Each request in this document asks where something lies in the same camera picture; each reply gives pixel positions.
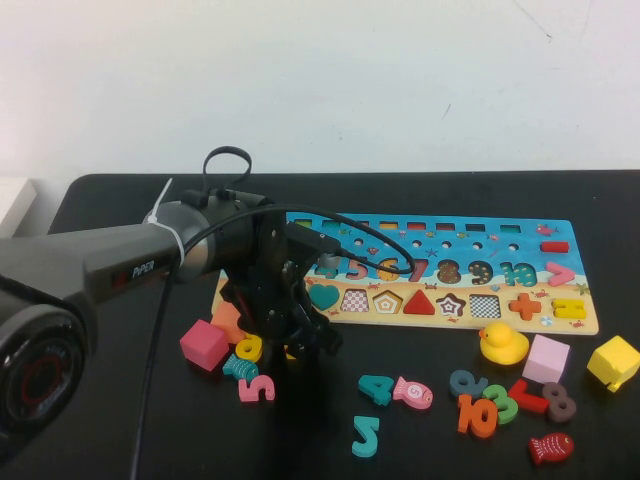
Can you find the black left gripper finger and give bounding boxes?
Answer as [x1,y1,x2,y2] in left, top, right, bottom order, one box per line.
[298,299,346,359]
[267,327,301,361]

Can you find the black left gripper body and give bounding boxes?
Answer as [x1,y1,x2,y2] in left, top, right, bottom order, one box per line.
[219,205,321,342]

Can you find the wooden number puzzle board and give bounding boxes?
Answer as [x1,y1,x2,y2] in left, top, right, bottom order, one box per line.
[211,212,600,336]

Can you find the yellow number six piece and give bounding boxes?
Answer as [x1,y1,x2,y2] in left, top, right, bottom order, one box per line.
[235,332,264,364]

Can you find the teal heart piece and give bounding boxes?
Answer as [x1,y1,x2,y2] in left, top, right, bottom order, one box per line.
[308,283,340,311]

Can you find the teal fish piece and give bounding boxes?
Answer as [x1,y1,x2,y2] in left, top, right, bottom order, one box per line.
[221,353,260,381]

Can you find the pink number five piece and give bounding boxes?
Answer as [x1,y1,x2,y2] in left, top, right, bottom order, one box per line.
[238,374,276,404]

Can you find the teal number four piece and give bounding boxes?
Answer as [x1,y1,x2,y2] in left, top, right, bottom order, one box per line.
[357,374,395,407]

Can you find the red triangle piece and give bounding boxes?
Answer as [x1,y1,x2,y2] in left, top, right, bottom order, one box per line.
[402,289,435,316]

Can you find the teal number five piece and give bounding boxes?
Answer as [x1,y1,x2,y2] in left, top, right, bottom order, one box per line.
[351,415,381,458]

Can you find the pink fish piece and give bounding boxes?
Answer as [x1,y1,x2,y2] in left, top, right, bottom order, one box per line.
[392,376,434,410]

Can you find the orange number ten piece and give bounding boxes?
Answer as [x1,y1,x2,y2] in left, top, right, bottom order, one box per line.
[456,393,499,439]

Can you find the green number three piece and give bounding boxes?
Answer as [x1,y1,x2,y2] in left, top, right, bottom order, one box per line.
[482,383,520,426]

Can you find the orange plus sign piece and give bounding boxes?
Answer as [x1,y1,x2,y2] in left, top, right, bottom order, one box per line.
[508,293,543,321]

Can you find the red number seven piece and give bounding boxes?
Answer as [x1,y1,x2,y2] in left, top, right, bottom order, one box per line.
[507,378,550,415]

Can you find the yellow equals sign piece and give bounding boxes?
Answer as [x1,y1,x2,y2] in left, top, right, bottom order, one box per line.
[551,298,587,320]

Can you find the pink greater-than sign piece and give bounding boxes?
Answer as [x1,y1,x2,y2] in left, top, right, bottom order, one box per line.
[545,261,575,287]

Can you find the brown number eight piece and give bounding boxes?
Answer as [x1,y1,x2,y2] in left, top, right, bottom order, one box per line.
[541,382,578,424]

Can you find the red fish piece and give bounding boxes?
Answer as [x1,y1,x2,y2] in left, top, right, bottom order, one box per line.
[528,432,576,466]

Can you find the orange cube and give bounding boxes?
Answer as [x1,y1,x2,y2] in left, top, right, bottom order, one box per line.
[210,302,247,344]

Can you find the magenta cube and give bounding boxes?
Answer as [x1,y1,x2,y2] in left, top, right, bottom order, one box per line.
[179,319,231,372]

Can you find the white zip tie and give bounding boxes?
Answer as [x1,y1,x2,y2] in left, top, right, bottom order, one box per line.
[142,177,187,267]

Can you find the grey-blue number nine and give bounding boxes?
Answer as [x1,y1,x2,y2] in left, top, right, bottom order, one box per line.
[448,369,489,400]

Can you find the yellow rubber duck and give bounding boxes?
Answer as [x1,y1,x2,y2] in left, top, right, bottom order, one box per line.
[478,321,530,366]

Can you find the light pink cube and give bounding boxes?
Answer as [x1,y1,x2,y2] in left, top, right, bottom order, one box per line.
[521,334,571,385]

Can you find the white cabinet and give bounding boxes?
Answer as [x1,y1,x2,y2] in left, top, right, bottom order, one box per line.
[0,177,39,239]

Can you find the yellow cube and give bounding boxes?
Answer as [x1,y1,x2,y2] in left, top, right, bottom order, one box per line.
[586,335,640,394]

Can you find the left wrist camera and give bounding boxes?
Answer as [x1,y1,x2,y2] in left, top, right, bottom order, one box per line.
[285,221,342,270]

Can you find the long black camera cable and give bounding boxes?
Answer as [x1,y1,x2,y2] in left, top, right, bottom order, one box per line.
[130,202,416,480]

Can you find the black looped cable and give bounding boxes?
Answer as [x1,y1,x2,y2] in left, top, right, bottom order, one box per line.
[201,145,253,199]

